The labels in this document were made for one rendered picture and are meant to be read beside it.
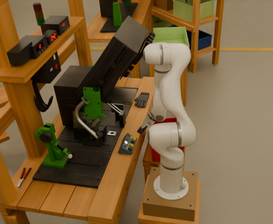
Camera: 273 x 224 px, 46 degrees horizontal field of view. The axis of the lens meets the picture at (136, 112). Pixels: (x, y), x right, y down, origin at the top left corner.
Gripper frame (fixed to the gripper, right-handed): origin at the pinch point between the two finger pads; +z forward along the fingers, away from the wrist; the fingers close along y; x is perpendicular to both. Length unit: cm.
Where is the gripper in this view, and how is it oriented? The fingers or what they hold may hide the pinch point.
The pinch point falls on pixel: (140, 130)
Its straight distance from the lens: 207.0
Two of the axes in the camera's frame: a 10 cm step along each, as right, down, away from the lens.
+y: 2.2, -5.8, 7.9
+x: -8.3, -5.3, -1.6
